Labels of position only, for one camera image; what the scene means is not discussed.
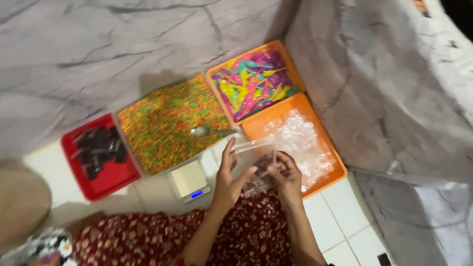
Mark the person's left hand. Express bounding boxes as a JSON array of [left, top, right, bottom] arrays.
[[212, 138, 258, 210]]

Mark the person's right hand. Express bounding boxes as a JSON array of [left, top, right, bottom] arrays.
[[267, 151, 304, 202]]

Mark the clear small plastic bag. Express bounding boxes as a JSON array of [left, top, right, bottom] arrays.
[[235, 138, 278, 198]]

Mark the pile of clear plastic bags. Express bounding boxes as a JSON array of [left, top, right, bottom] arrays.
[[264, 109, 337, 193]]

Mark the orange tray of clear bags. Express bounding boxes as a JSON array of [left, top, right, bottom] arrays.
[[241, 92, 348, 200]]

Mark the metal spoon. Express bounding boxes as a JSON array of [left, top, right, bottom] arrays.
[[190, 126, 238, 138]]

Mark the pile of colourful plastic spoons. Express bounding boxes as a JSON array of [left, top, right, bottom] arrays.
[[211, 52, 299, 122]]

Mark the orange tray of plastic spoons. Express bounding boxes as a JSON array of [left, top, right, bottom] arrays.
[[205, 40, 305, 126]]

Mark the small digital kitchen scale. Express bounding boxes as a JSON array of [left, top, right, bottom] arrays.
[[167, 160, 212, 203]]

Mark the maroon floral skirt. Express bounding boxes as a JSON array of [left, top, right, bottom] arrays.
[[72, 190, 335, 266]]

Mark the clear tub of colourful cereal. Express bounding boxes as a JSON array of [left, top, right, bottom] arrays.
[[113, 74, 244, 177]]

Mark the marbled grey plastic sheet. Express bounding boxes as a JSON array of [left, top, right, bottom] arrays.
[[285, 0, 473, 266]]

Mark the red plastic tray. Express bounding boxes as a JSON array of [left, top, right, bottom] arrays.
[[61, 113, 142, 202]]

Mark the pile of dark wrapped packets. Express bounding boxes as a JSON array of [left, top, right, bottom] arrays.
[[72, 127, 128, 180]]

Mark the black and white floral cloth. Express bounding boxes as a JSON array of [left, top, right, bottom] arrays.
[[0, 226, 78, 266]]

